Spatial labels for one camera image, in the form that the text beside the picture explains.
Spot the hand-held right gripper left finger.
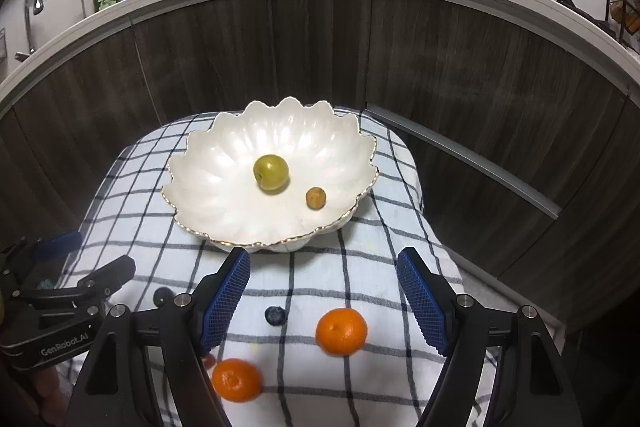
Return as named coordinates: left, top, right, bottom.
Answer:
left=65, top=248, right=252, bottom=427

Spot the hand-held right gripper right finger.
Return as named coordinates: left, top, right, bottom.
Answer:
left=396, top=247, right=585, bottom=427

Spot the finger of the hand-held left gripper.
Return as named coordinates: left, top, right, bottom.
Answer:
left=15, top=255, right=137, bottom=313
left=0, top=232, right=83, bottom=288

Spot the orange mandarin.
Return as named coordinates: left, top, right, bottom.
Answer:
left=211, top=358, right=264, bottom=404
left=315, top=308, right=368, bottom=357

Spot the white scalloped bowl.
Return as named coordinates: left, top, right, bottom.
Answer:
left=161, top=96, right=379, bottom=254

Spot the white checked cloth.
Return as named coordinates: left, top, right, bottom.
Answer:
left=55, top=106, right=501, bottom=427

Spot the green plum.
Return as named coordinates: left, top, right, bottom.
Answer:
left=252, top=154, right=290, bottom=194

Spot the chrome faucet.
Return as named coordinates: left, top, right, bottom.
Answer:
left=15, top=0, right=43, bottom=62

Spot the black wire rack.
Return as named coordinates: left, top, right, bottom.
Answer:
left=607, top=0, right=640, bottom=52

